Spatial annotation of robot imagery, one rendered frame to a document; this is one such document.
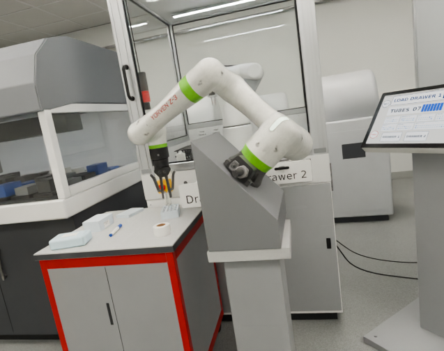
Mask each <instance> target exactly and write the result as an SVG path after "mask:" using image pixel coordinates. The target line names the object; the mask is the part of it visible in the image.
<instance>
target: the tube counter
mask: <svg viewBox="0 0 444 351"><path fill-rule="evenodd" d="M430 111H444V102H435V103H428V104H415V105H414V106H413V109H412V112H411V114H413V113H422V112H430Z"/></svg>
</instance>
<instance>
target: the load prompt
mask: <svg viewBox="0 0 444 351"><path fill-rule="evenodd" d="M437 100H444V90H440V91H430V92H425V93H415V94H409V95H399V96H394V97H393V99H392V102H391V105H390V106H392V105H398V104H411V103H418V102H430V101H437Z"/></svg>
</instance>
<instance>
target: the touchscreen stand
mask: <svg viewBox="0 0 444 351"><path fill-rule="evenodd" d="M412 160H413V189H414V204H415V233H416V248H417V263H418V291H419V297H418V298H417V299H415V300H414V301H413V302H411V303H410V304H409V305H407V306H405V307H404V308H403V309H402V310H400V311H398V312H397V313H396V314H394V315H393V316H392V317H390V318H388V319H387V320H386V321H385V322H383V323H381V324H380V325H379V326H377V327H376V328H374V329H373V330H371V331H370V332H369V333H368V334H366V335H364V336H363V339H364V342H365V343H367V344H369V345H370V346H372V347H373V348H376V349H377V350H379V351H444V154H437V153H412Z"/></svg>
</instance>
